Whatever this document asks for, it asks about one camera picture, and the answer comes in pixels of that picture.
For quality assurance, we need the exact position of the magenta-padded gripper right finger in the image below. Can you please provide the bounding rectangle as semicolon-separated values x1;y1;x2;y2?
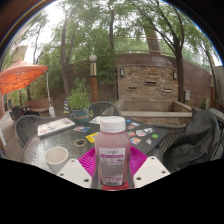
128;145;172;189

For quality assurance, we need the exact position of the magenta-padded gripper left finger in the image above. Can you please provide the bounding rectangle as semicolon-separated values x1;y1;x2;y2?
56;147;101;189

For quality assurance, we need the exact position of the pink drink bottle white cap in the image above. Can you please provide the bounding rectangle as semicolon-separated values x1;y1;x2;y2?
94;115;132;187

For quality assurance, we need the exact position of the white mug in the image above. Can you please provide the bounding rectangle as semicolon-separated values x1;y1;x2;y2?
44;145;70;175

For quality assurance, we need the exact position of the black laptop with stickers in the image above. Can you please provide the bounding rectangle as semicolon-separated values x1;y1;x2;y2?
124;118;170;158

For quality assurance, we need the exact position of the yellow card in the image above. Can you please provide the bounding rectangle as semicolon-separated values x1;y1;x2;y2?
85;132;100;144

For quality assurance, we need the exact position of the small dark sticker card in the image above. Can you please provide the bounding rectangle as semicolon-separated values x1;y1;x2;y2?
72;125;91;133

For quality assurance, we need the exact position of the silver laptop with stickers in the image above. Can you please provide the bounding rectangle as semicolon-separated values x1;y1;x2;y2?
37;117;77;138

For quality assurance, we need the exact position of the white sticker sheet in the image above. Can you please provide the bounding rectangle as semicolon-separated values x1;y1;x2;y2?
88;115;103;125

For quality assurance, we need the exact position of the blue yellow striped bollard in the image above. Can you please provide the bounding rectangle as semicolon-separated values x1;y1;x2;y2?
63;97;71;114

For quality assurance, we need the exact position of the potted green plant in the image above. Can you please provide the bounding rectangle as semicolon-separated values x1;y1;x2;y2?
68;78;92;124

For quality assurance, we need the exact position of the wooden bench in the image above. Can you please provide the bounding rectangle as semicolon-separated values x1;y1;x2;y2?
24;97;54;114

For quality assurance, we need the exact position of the green leafy tree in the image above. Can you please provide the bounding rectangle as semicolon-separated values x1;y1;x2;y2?
29;0;118;101
126;0;201;104
196;19;223;101

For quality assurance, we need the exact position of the orange patio umbrella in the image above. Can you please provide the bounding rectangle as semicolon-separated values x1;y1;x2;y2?
0;59;56;118

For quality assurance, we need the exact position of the grey wall box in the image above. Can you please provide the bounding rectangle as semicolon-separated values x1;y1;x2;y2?
184;89;192;102

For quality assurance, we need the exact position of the wooden lamp post globe light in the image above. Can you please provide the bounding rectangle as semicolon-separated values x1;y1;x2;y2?
88;54;100;104
209;74;216;109

